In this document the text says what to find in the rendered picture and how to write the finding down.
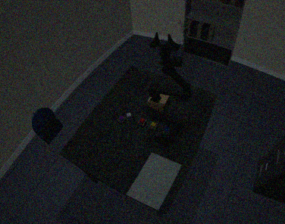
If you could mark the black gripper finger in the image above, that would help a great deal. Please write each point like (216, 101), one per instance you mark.
(155, 39)
(170, 41)

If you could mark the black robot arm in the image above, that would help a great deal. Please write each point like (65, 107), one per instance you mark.
(169, 63)

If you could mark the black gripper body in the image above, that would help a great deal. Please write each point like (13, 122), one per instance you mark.
(165, 50)

